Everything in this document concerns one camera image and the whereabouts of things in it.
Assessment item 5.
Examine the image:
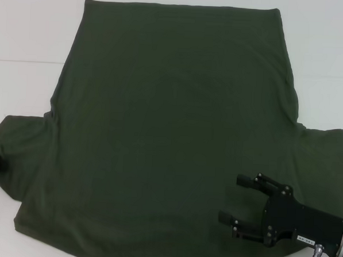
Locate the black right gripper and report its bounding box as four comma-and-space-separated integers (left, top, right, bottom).
217, 170, 343, 254

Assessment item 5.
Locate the dark green t-shirt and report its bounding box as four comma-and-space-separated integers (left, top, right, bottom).
0, 0, 343, 257

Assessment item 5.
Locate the right arm cable with plug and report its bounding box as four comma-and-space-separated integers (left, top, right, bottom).
308, 240, 343, 257

